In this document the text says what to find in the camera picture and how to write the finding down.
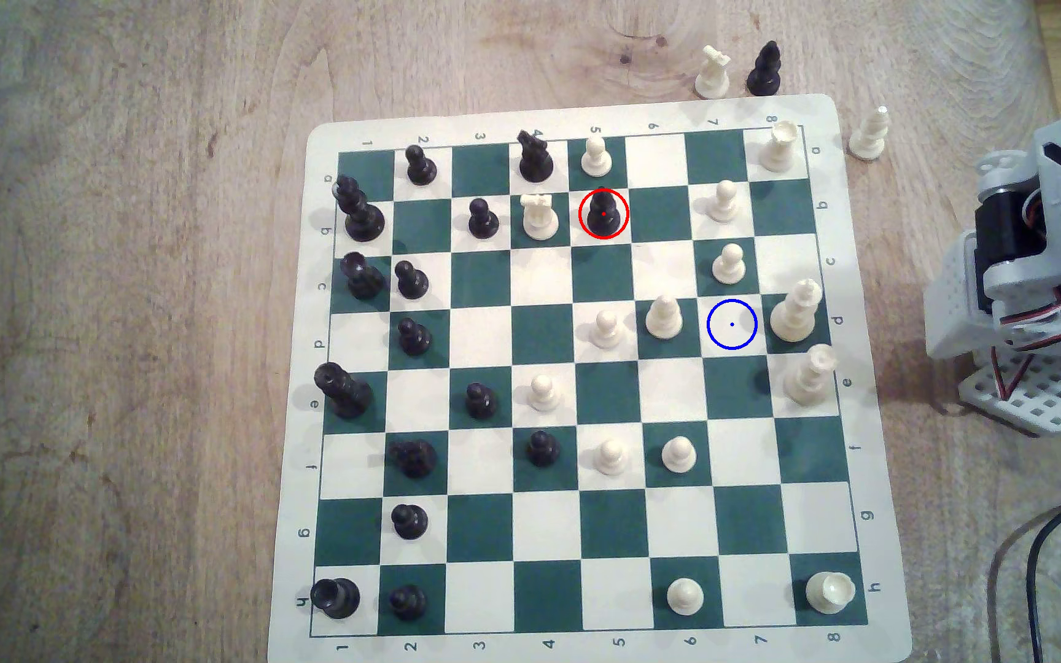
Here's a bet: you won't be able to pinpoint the black chess bishop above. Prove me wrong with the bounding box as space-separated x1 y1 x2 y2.
746 41 783 98
583 188 626 239

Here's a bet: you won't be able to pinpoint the white chess knight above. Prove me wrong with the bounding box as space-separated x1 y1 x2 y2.
694 46 733 99
520 192 559 243

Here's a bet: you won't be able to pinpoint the white chess bishop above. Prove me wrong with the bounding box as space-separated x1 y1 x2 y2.
848 106 893 161
645 295 685 340

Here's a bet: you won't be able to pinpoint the black chess knight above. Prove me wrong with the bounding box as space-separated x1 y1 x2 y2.
516 129 556 184
394 439 438 479

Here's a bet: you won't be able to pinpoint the black chess rook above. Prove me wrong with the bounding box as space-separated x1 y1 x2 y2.
310 577 361 620
341 253 386 300

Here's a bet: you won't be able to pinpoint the black chess king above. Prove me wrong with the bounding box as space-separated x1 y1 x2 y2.
314 362 373 420

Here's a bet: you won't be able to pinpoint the white chess queen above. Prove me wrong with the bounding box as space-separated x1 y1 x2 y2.
770 279 823 344

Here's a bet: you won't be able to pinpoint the white chess king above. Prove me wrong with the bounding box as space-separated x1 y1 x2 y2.
783 343 839 407

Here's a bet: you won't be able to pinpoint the white chess rook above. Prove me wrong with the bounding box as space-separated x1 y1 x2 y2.
807 571 857 616
758 122 799 173

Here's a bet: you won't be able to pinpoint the green white chessboard mat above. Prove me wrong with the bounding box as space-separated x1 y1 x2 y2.
265 92 914 663

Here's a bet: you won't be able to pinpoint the red white servo wires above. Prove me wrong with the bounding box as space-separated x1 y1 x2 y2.
991 281 1061 406

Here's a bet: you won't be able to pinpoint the white grid base plate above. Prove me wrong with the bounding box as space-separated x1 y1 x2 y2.
958 352 1061 436

